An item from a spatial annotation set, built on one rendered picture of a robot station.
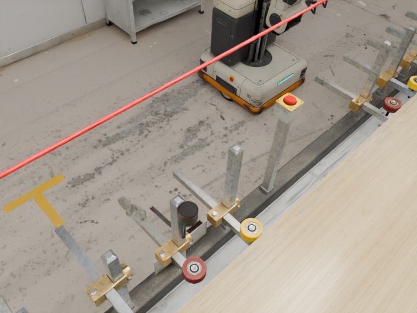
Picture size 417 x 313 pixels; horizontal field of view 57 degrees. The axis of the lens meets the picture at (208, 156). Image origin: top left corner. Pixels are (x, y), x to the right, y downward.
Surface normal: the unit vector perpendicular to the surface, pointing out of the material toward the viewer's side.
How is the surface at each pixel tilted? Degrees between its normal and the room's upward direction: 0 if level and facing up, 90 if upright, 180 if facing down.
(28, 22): 90
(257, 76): 0
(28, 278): 0
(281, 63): 0
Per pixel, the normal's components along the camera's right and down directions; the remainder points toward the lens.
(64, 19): 0.69, 0.57
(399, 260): 0.04, -0.65
